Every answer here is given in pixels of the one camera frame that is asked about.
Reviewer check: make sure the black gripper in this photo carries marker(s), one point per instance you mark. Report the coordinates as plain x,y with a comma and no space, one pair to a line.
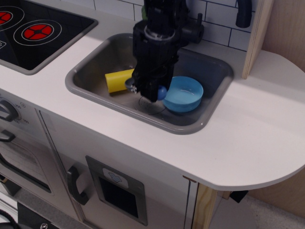
156,55

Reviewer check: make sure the blue handled grey spoon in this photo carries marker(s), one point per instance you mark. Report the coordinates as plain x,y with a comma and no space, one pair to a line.
161,92

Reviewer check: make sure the blue plastic bowl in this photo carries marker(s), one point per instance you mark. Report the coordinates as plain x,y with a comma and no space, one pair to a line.
184,94

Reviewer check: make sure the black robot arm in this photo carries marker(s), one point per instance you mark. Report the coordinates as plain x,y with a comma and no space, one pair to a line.
164,15

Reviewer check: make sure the grey plastic sink basin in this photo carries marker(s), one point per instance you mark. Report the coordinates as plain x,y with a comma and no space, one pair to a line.
87,79

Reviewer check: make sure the yellow squeeze bottle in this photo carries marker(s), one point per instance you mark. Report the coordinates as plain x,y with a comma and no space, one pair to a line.
116,81

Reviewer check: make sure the black toy faucet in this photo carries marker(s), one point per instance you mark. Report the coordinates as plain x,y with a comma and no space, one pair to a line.
224,22

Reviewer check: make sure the green toy bell pepper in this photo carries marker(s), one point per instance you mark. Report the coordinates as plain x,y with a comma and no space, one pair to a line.
144,13

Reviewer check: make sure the grey ice dispenser panel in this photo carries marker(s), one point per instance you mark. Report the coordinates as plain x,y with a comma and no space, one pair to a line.
119,190

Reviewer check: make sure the black toy stovetop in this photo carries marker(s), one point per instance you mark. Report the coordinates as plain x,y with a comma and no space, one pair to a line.
32,35

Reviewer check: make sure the light wood side panel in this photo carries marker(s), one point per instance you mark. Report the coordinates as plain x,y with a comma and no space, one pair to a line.
258,32

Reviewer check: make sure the grey oven knob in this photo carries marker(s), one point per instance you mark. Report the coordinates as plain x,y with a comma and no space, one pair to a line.
7,111

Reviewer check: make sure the dark grey cabinet door handle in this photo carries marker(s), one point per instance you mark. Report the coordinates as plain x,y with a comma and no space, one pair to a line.
72,177

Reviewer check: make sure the grey oven door handle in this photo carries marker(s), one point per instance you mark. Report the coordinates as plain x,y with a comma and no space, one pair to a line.
6,136

